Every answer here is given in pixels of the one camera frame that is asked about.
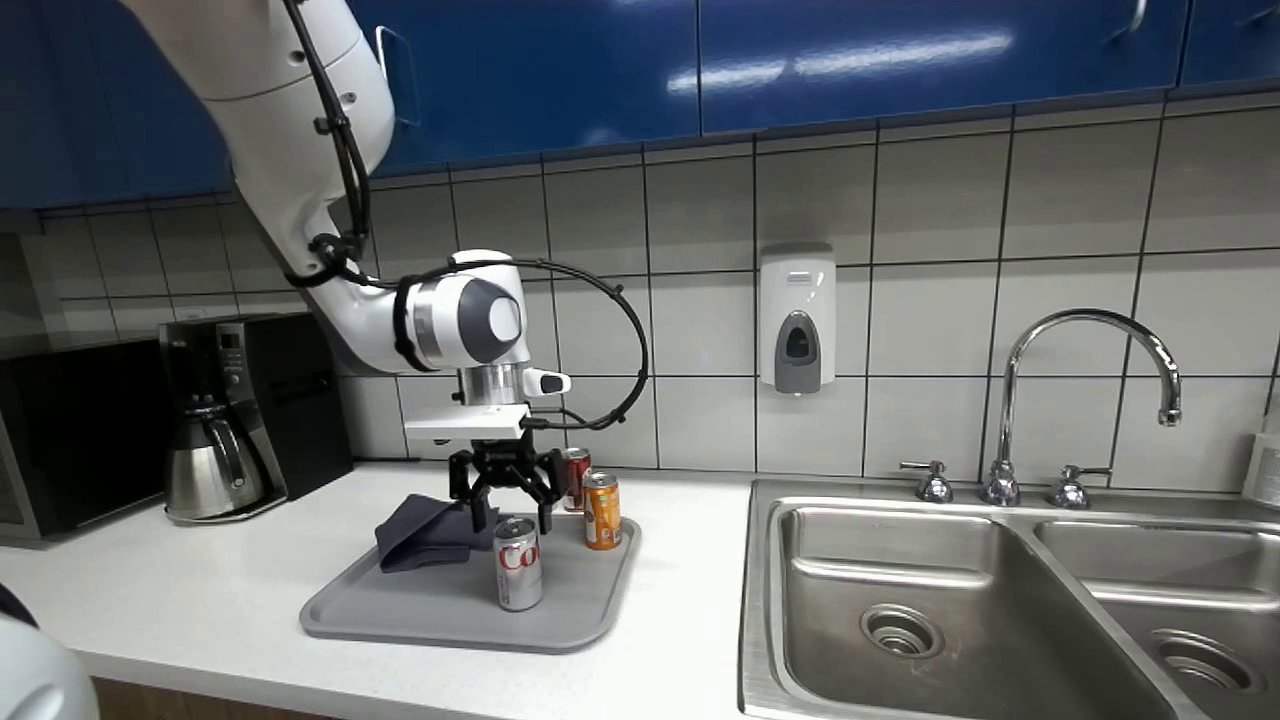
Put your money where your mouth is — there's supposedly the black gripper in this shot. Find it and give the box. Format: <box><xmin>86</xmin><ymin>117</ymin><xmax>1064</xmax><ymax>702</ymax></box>
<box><xmin>443</xmin><ymin>442</ymin><xmax>565</xmax><ymax>541</ymax></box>

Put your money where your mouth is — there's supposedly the silver coke can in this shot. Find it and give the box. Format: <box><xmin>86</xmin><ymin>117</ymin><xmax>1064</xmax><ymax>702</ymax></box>
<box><xmin>487</xmin><ymin>513</ymin><xmax>547</xmax><ymax>615</ymax></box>

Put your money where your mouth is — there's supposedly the wide blue cabinet door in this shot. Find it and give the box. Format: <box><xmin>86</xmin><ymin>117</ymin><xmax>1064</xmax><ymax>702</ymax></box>
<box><xmin>0</xmin><ymin>0</ymin><xmax>701</xmax><ymax>214</ymax></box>

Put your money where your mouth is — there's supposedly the round sink drain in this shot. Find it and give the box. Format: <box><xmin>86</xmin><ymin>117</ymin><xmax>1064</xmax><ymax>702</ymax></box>
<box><xmin>1154</xmin><ymin>629</ymin><xmax>1258</xmax><ymax>694</ymax></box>
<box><xmin>856</xmin><ymin>600</ymin><xmax>945</xmax><ymax>658</ymax></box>

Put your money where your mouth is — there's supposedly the chrome faucet handle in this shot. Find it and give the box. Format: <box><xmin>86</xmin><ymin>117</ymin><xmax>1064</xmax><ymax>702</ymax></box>
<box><xmin>1048</xmin><ymin>458</ymin><xmax>1117</xmax><ymax>513</ymax></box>
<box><xmin>895</xmin><ymin>458</ymin><xmax>957</xmax><ymax>507</ymax></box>

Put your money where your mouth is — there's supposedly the dark grey cloth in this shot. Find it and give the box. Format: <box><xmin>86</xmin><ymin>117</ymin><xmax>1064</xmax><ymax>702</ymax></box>
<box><xmin>371</xmin><ymin>490</ymin><xmax>501</xmax><ymax>576</ymax></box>

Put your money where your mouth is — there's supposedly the translucent white container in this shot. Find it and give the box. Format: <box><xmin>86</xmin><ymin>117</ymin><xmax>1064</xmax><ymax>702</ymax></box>
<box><xmin>1241</xmin><ymin>425</ymin><xmax>1280</xmax><ymax>513</ymax></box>

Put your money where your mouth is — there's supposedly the orange soda can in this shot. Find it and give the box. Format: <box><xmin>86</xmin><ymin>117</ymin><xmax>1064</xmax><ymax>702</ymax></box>
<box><xmin>582</xmin><ymin>468</ymin><xmax>629</xmax><ymax>554</ymax></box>

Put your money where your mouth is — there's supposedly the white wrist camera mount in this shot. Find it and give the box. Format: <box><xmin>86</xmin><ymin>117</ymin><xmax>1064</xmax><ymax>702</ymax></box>
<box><xmin>401</xmin><ymin>402</ymin><xmax>535</xmax><ymax>462</ymax></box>

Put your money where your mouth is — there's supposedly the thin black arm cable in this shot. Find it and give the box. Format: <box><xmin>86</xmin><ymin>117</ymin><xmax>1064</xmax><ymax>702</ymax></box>
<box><xmin>285</xmin><ymin>0</ymin><xmax>651</xmax><ymax>430</ymax></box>

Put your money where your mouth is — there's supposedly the black steel coffee maker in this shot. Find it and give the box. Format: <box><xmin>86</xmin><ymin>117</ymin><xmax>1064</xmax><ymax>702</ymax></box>
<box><xmin>156</xmin><ymin>312</ymin><xmax>356</xmax><ymax>528</ymax></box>

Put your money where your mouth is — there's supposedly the narrow blue cabinet door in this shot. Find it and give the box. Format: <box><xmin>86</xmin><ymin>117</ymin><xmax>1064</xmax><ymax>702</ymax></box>
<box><xmin>1177</xmin><ymin>0</ymin><xmax>1280</xmax><ymax>99</ymax></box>

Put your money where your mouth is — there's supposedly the grey plastic tray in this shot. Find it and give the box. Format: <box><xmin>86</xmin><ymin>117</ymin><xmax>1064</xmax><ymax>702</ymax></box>
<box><xmin>296</xmin><ymin>513</ymin><xmax>644</xmax><ymax>655</ymax></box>

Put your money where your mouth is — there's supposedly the white wall soap dispenser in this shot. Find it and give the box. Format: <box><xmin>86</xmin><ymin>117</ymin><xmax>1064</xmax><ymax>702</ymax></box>
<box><xmin>758</xmin><ymin>243</ymin><xmax>840</xmax><ymax>394</ymax></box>

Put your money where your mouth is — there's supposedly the black microwave oven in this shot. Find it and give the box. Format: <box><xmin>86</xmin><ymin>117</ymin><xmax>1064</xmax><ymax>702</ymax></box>
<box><xmin>0</xmin><ymin>335</ymin><xmax>177</xmax><ymax>553</ymax></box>

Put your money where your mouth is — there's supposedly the stainless steel double sink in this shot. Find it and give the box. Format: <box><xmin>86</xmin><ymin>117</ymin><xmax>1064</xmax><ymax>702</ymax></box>
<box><xmin>735</xmin><ymin>474</ymin><xmax>1280</xmax><ymax>720</ymax></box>

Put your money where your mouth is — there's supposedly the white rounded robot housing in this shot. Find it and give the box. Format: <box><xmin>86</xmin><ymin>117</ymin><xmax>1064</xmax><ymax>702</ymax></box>
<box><xmin>0</xmin><ymin>606</ymin><xmax>105</xmax><ymax>720</ymax></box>

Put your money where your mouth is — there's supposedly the chrome gooseneck faucet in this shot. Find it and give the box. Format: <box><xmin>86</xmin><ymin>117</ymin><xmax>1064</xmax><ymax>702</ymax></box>
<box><xmin>981</xmin><ymin>305</ymin><xmax>1190</xmax><ymax>507</ymax></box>

